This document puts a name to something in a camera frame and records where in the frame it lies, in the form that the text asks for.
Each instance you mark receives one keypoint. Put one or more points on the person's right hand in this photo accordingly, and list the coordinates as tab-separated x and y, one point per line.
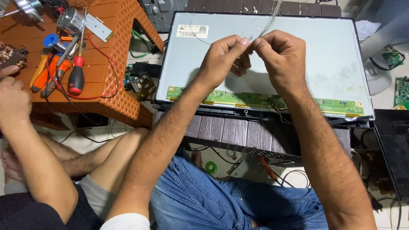
284	64

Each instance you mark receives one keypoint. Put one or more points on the person's left hand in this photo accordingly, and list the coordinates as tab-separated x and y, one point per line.
217	64

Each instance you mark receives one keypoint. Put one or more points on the grey metal-backed monitor panel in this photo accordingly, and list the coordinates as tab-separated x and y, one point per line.
319	57

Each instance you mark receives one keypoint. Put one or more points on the green driver circuit board strip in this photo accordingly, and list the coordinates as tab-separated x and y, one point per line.
332	105

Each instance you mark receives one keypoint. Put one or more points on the grey metal chassis plate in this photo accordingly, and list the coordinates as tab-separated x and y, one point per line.
159	14

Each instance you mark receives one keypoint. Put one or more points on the circuit board with black components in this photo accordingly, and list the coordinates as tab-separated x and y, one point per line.
142	84

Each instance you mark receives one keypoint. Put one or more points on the white monitor stand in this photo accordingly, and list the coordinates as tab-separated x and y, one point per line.
383	32

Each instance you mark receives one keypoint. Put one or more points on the green tape roll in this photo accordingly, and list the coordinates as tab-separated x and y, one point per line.
207	168

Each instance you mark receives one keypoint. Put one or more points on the small green circuit board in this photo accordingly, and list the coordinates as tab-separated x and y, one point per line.
393	59

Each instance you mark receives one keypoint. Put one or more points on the orange plastic stool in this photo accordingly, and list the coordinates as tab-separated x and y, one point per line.
105	48

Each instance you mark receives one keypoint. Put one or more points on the large green circuit board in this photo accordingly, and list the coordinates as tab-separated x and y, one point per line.
402	94

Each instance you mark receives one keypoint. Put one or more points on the white rectangular circuit strip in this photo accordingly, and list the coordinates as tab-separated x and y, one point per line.
97	27

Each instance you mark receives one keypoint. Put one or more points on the person's blue jeans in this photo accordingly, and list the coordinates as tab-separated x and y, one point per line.
223	204

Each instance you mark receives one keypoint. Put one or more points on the black monitor back cover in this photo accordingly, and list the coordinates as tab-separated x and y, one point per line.
396	150

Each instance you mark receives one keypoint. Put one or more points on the small silver electric motor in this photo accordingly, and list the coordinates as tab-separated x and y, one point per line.
71	20

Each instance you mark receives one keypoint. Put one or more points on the blue round spool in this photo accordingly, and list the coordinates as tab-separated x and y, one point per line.
50	40

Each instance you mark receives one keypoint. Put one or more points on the person's white sleeve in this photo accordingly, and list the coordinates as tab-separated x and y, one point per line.
127	223

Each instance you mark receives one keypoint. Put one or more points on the shiny metal part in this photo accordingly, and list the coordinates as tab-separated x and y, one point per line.
27	7

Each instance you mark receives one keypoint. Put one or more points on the copper wound coil core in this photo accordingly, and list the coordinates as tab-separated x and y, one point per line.
11	57

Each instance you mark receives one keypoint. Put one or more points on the black monitor bezel frame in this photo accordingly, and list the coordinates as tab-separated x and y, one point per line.
223	111

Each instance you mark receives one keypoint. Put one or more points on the grey metal bracket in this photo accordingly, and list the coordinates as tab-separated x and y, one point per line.
239	164

